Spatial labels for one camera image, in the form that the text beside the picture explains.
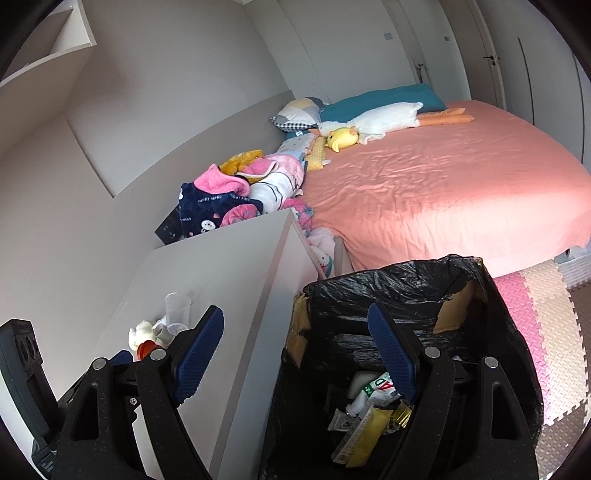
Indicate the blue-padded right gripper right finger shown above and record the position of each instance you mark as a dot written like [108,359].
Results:
[396,352]

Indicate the white bear figurine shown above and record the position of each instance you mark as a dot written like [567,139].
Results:
[141,332]

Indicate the pink fleece garment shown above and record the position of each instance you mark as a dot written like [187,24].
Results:
[214,181]

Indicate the white striped blanket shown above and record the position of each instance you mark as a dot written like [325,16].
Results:
[276,179]

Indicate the yellow duck plush toy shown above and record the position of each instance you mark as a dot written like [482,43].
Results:
[342,138]

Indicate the white bedside table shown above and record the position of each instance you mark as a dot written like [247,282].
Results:
[242,281]

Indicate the clear plastic measuring cup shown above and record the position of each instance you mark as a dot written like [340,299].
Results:
[177,312]

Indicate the white green labelled bottle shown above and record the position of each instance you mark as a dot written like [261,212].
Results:
[378,392]

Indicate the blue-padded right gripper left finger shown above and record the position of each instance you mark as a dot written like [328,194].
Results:
[192,350]

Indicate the yellow snack wrapper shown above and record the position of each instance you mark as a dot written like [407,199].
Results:
[362,438]

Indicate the white wardrobe doors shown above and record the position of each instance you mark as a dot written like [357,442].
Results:
[543,81]

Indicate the black trash bag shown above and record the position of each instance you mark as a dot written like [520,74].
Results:
[478,408]

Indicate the bed with pink sheet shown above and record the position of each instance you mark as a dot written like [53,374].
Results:
[497,188]

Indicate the navy cartoon fleece garment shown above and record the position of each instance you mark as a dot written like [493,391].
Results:
[201,212]

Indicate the teal pillow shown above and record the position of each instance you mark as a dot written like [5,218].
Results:
[347,109]

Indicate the pastel foam floor mat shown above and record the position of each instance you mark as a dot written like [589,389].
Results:
[550,305]

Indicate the cardboard trash box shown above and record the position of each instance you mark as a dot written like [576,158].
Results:
[452,315]

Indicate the orange ribbed plastic cap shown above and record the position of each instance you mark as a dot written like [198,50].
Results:
[145,348]

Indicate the yellow spotted plush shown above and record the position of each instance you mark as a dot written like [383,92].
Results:
[316,159]

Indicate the hello kitty pink cloth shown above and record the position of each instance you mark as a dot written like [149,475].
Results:
[321,239]

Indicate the black wall socket panel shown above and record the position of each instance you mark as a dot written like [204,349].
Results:
[170,229]

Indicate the white room door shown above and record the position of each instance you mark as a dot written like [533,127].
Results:
[481,62]

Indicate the wall shelf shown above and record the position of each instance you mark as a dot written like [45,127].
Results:
[65,28]

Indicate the patchwork checkered pillow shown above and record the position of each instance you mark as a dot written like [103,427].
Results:
[299,115]

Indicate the white goose plush toy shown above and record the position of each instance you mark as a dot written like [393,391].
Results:
[375,124]

